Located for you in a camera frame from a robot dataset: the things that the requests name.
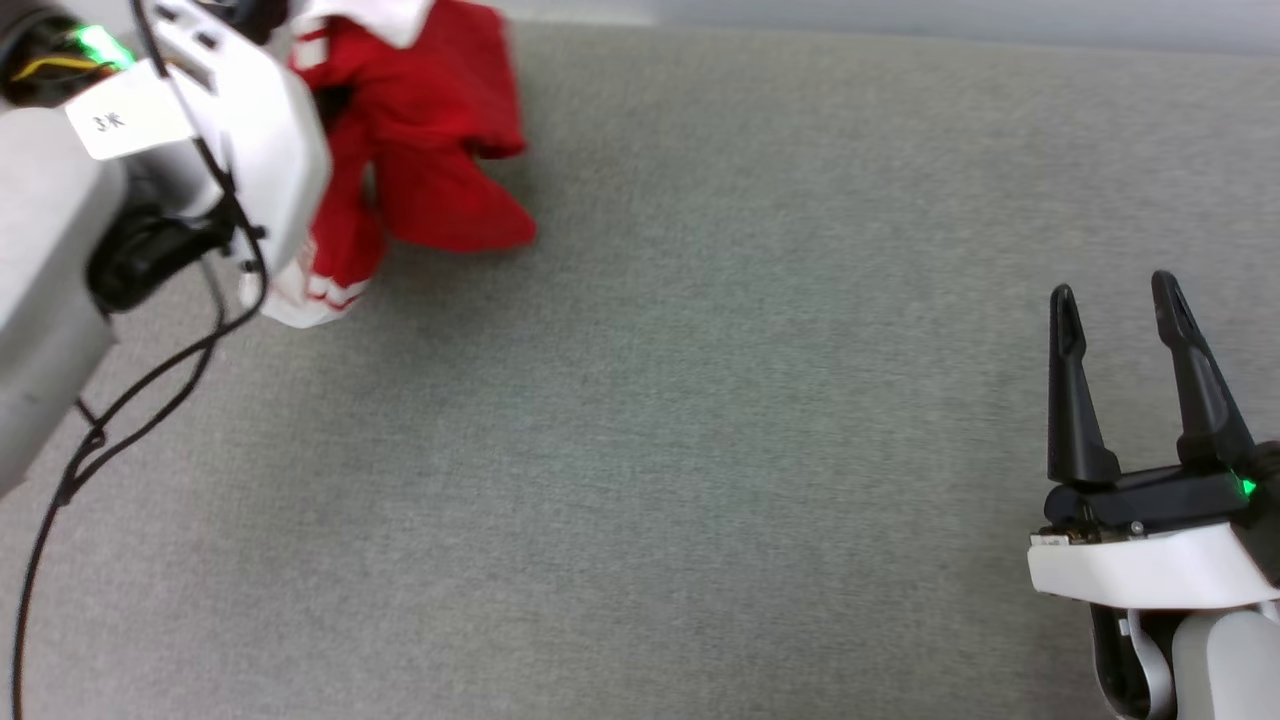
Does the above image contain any red and white garment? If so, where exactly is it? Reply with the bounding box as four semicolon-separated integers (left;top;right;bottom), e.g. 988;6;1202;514
262;0;538;329

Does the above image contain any white paper label tag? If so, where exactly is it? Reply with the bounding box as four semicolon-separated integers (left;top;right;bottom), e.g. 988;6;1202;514
65;62;196;161

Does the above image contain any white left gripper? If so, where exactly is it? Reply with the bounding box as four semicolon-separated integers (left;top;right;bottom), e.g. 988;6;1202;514
140;0;333;301

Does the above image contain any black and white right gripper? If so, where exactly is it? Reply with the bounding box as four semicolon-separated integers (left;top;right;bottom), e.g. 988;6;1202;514
1028;271;1280;609

